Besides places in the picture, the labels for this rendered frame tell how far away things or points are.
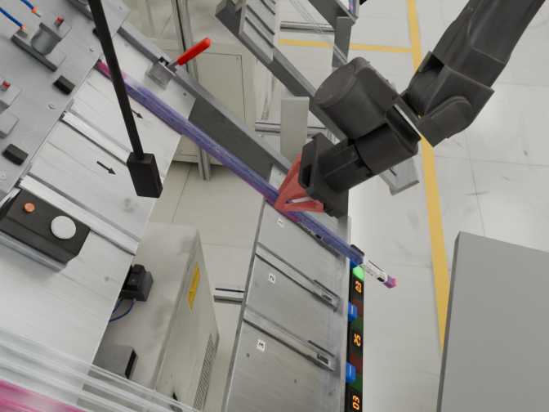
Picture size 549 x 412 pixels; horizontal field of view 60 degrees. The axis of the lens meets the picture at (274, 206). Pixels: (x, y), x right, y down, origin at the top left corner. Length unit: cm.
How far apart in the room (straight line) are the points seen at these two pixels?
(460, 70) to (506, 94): 220
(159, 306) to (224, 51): 96
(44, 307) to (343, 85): 37
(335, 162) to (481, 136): 187
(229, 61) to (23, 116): 121
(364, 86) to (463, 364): 62
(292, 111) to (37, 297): 69
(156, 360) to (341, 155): 54
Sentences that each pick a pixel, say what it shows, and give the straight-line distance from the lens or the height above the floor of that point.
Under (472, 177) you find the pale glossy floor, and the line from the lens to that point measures 220.
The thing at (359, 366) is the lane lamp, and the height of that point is 65.
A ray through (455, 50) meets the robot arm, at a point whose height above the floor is 120.
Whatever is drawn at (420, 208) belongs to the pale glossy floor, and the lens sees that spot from 201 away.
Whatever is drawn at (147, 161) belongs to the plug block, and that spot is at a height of 118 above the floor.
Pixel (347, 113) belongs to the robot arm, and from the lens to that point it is 52.
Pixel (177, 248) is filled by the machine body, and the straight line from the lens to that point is 105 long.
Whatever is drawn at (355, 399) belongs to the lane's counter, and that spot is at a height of 66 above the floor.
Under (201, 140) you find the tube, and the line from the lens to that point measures 59.
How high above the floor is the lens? 146
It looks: 49 degrees down
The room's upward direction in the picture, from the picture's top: straight up
